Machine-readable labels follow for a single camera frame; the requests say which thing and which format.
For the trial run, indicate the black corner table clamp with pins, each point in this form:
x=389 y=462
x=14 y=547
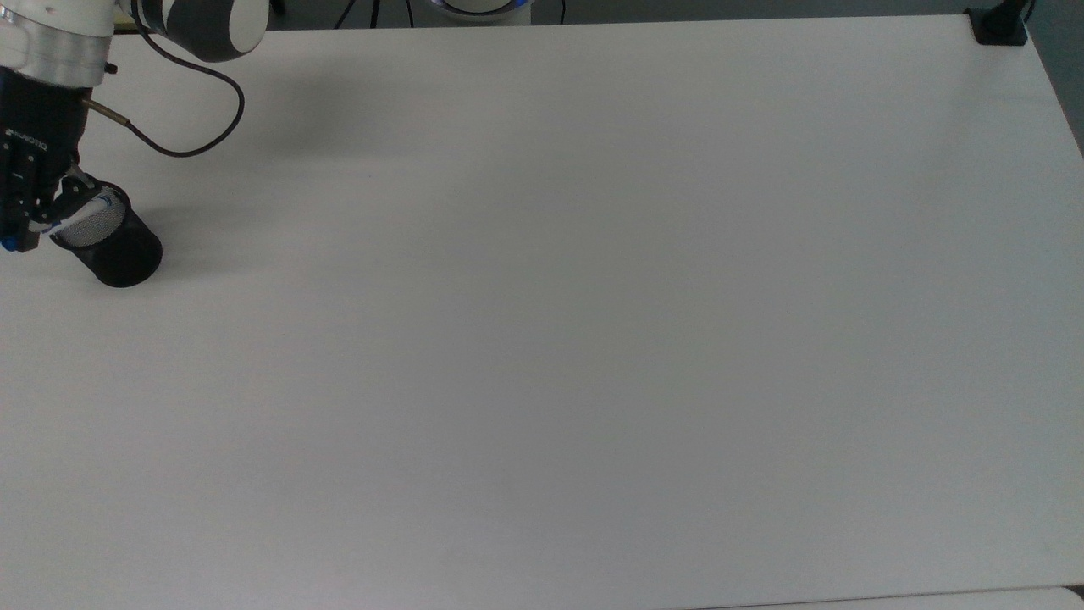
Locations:
x=999 y=25

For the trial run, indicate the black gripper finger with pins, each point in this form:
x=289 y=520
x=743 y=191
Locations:
x=74 y=188
x=19 y=237

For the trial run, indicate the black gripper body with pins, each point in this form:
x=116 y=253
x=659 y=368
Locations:
x=38 y=127

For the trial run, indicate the blue and white marker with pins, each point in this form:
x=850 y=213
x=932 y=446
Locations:
x=85 y=213

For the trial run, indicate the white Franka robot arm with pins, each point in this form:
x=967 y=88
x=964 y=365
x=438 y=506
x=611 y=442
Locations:
x=212 y=25

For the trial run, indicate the black mesh pen cup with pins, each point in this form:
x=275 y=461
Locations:
x=118 y=250

